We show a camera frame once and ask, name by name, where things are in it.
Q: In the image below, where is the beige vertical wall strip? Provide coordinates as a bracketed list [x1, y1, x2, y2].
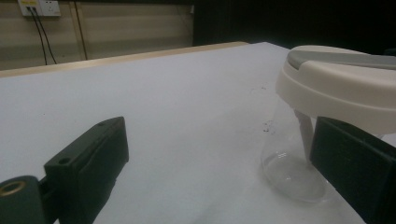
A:
[68, 0, 90, 61]

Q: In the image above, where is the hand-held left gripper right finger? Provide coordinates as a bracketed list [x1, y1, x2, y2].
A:
[309, 116, 396, 224]

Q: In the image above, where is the clear glass jar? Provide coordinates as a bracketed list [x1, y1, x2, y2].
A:
[261, 96, 332, 204]

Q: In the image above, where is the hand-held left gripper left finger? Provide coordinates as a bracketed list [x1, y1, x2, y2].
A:
[43, 116, 130, 224]

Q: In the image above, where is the white jar lid grey lever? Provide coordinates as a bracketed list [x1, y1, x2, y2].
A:
[275, 44, 396, 163]

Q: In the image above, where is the white wall socket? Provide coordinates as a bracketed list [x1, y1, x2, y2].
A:
[17, 0, 40, 17]
[38, 0, 62, 18]

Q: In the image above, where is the black power cable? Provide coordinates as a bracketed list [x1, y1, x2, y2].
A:
[26, 7, 49, 66]
[32, 7, 58, 65]

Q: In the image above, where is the white table cover board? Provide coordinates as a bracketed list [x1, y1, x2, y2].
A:
[0, 41, 396, 224]

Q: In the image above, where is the wooden table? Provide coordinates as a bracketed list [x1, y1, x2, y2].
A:
[0, 40, 250, 78]

